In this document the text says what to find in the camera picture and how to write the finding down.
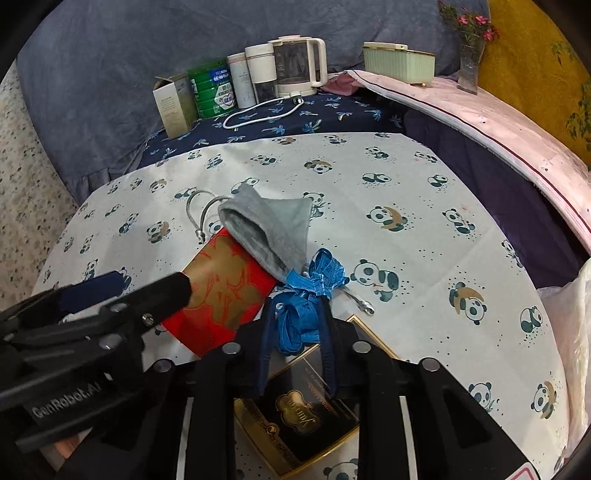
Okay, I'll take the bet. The white power cable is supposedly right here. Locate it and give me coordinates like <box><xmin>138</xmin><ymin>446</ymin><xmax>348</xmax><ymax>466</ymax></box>
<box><xmin>223</xmin><ymin>95</ymin><xmax>305</xmax><ymax>131</ymax></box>

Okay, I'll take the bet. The bin with white liner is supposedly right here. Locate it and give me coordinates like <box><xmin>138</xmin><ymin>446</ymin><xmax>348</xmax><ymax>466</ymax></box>
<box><xmin>538</xmin><ymin>268</ymin><xmax>591</xmax><ymax>444</ymax></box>

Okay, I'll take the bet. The navy printed cloth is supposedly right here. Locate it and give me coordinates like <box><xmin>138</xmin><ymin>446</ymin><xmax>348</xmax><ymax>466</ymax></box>
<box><xmin>139</xmin><ymin>90</ymin><xmax>407</xmax><ymax>169</ymax></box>

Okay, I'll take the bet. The red and gold packet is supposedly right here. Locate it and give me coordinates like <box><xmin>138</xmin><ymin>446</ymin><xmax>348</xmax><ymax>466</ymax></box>
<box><xmin>159</xmin><ymin>228</ymin><xmax>278</xmax><ymax>358</ymax></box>

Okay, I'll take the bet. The blue ribbon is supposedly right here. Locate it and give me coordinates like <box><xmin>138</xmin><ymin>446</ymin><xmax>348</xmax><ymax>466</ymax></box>
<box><xmin>272</xmin><ymin>248</ymin><xmax>349</xmax><ymax>356</ymax></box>

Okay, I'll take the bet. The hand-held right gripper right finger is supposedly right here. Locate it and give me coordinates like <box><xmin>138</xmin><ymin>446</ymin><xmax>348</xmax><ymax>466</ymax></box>
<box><xmin>318</xmin><ymin>298</ymin><xmax>536</xmax><ymax>480</ymax></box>

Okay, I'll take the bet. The yellow cloth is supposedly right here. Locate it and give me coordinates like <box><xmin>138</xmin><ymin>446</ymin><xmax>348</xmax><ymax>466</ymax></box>
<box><xmin>475</xmin><ymin>0</ymin><xmax>591</xmax><ymax>158</ymax></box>

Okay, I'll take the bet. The pink folded cloth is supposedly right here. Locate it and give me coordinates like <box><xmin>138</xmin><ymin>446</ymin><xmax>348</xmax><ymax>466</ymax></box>
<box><xmin>322</xmin><ymin>73</ymin><xmax>357</xmax><ymax>97</ymax></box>

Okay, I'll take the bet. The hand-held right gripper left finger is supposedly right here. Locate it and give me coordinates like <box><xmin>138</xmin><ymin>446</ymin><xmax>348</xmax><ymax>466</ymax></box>
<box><xmin>60</xmin><ymin>300</ymin><xmax>283</xmax><ymax>480</ymax></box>

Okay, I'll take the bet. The black and gold box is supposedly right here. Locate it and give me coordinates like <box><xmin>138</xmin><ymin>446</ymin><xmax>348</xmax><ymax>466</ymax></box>
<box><xmin>233</xmin><ymin>314</ymin><xmax>400</xmax><ymax>478</ymax></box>

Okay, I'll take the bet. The white cylindrical bottle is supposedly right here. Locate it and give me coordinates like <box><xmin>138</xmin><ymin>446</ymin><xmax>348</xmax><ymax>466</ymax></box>
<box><xmin>226</xmin><ymin>52</ymin><xmax>257</xmax><ymax>110</ymax></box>

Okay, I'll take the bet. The white electric kettle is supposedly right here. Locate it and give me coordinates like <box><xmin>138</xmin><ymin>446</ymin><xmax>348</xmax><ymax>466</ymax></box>
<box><xmin>269</xmin><ymin>36</ymin><xmax>328</xmax><ymax>99</ymax></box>

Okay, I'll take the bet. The grey-blue backdrop cloth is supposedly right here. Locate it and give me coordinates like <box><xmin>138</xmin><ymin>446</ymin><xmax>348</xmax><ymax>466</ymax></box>
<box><xmin>16</xmin><ymin>0</ymin><xmax>490</xmax><ymax>204</ymax></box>

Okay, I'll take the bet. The glass vase with pink flowers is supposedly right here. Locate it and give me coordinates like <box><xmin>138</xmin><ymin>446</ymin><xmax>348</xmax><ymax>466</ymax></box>
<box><xmin>438</xmin><ymin>0</ymin><xmax>502</xmax><ymax>95</ymax></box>

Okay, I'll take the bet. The pale green storage box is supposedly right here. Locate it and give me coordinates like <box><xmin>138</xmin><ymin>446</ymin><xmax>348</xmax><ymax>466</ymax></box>
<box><xmin>362</xmin><ymin>41</ymin><xmax>436</xmax><ymax>87</ymax></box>

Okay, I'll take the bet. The green tin can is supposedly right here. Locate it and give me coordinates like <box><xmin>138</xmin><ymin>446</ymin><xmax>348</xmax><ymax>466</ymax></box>
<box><xmin>187</xmin><ymin>62</ymin><xmax>237</xmax><ymax>120</ymax></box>

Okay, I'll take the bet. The pale pink sheet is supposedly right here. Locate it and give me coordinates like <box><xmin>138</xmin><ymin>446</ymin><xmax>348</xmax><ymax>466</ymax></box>
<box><xmin>344</xmin><ymin>69</ymin><xmax>591</xmax><ymax>254</ymax></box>

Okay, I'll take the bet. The panda print tablecloth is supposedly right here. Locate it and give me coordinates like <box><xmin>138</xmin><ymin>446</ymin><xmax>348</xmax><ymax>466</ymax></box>
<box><xmin>30</xmin><ymin>131</ymin><xmax>571</xmax><ymax>480</ymax></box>

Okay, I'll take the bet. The floral patterned cloth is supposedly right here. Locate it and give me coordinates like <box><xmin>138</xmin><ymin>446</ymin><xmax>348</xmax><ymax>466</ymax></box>
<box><xmin>0</xmin><ymin>65</ymin><xmax>79</xmax><ymax>301</ymax></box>

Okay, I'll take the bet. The dark purple cloth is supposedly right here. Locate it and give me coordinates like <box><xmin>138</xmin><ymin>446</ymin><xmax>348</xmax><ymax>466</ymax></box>
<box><xmin>404</xmin><ymin>108</ymin><xmax>587</xmax><ymax>289</ymax></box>

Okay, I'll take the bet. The grey fabric pouch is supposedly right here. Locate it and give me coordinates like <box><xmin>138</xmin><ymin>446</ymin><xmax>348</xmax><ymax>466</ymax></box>
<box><xmin>217</xmin><ymin>185</ymin><xmax>312</xmax><ymax>283</ymax></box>

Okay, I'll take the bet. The white flask with clear base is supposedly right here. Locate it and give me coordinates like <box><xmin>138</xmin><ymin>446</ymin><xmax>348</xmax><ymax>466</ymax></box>
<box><xmin>245</xmin><ymin>44</ymin><xmax>278</xmax><ymax>104</ymax></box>

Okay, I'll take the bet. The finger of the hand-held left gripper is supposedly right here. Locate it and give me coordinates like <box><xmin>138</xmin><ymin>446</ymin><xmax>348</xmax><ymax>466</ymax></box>
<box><xmin>0</xmin><ymin>271</ymin><xmax>125</xmax><ymax>337</ymax></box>
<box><xmin>108</xmin><ymin>271</ymin><xmax>195</xmax><ymax>335</ymax></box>

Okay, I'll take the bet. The small cardboard box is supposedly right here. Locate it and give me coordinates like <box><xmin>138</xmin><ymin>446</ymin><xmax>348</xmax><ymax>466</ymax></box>
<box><xmin>153</xmin><ymin>74</ymin><xmax>199</xmax><ymax>140</ymax></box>

